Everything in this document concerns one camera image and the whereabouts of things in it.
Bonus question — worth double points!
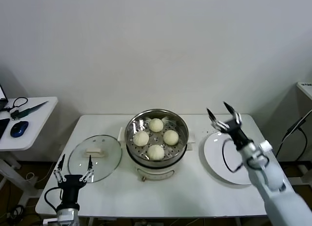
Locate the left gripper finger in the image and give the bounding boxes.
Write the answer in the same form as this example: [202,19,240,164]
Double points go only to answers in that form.
[78,155,95,183]
[54,154,67,183]

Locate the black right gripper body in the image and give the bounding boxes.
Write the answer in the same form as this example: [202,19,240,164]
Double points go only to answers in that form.
[223,118,253,150]

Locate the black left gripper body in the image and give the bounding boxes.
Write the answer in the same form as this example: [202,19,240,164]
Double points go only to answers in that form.
[58,174,86,205]

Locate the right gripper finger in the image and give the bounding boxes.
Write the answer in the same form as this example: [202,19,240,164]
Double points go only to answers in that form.
[207,108,229,133]
[223,102,243,125]

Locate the round glass lid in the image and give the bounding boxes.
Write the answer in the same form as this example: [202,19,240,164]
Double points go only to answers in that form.
[67,135,122,184]

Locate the white steamed baozi bun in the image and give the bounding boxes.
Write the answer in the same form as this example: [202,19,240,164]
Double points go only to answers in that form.
[147,144,165,161]
[148,118,164,133]
[133,131,150,147]
[162,129,180,146]

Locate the steel perforated steamer basket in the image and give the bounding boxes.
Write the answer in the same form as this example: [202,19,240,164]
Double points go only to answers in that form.
[117,109,197,163]

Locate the white oval plate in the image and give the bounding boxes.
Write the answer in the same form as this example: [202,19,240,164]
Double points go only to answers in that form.
[199,131,256,185]

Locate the white side table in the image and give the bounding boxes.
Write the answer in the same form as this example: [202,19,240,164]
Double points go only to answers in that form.
[0,97,59,207]

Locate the blue computer mouse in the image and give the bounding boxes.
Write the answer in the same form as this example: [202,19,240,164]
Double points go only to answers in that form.
[10,121,29,138]

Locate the white electric cooker base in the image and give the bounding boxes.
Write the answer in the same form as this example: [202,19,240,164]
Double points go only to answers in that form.
[126,143,189,183]

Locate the black smartphone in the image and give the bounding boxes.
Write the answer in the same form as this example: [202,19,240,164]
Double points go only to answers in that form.
[0,118,10,139]

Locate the white shelf desk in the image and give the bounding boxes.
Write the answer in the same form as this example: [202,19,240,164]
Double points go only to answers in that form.
[296,81,312,100]

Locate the black white clip tool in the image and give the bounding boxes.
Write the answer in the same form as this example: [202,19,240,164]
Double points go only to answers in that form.
[9,108,20,121]

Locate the laptop computer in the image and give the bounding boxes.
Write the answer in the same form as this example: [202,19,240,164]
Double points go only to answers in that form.
[0,84,8,110]

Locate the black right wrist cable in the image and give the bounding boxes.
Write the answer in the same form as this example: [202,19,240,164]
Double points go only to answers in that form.
[222,137,245,173]

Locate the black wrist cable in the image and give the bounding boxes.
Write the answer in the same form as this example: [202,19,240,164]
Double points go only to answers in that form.
[44,186,62,210]
[222,137,245,173]

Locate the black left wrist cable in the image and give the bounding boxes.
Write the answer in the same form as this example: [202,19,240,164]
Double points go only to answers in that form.
[44,186,62,210]

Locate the white floor cable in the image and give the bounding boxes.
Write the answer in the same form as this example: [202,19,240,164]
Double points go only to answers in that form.
[24,172,39,184]

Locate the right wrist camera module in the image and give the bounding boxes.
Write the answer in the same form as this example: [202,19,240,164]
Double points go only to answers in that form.
[258,140,273,152]

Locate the black floor cables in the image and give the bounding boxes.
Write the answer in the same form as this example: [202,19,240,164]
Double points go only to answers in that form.
[5,203,25,221]

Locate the black power cable with adapter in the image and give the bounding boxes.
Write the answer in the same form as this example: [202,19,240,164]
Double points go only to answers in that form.
[275,117,307,161]

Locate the green handled knife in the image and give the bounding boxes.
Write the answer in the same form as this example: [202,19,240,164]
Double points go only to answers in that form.
[17,101,49,119]

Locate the black cable loop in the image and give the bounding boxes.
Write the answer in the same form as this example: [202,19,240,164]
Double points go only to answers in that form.
[1,97,27,113]

